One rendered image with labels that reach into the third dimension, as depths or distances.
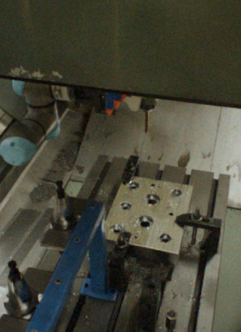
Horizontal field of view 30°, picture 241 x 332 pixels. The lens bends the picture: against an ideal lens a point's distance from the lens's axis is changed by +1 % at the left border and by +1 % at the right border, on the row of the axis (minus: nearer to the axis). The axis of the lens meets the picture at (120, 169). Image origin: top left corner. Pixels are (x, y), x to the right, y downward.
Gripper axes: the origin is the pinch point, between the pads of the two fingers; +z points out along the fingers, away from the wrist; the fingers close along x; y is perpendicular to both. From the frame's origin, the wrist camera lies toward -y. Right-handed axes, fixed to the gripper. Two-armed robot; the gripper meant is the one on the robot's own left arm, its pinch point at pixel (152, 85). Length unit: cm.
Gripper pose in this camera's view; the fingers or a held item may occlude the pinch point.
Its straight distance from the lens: 107.4
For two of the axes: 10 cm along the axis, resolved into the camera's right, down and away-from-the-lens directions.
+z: 9.6, 1.3, -2.3
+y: 0.5, 7.8, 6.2
